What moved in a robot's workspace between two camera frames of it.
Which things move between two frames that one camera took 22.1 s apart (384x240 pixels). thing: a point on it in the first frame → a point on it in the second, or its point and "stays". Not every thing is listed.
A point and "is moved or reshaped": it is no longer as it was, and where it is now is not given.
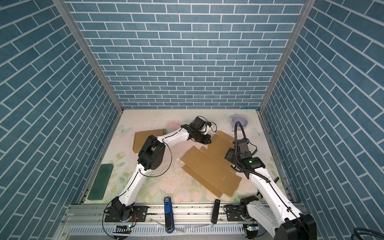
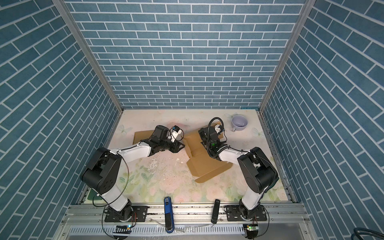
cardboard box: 141,137 stays
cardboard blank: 209,166 is moved or reshaped
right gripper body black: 232,156 → 203,136
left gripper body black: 200,136 → 167,144
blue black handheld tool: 169,221 stays
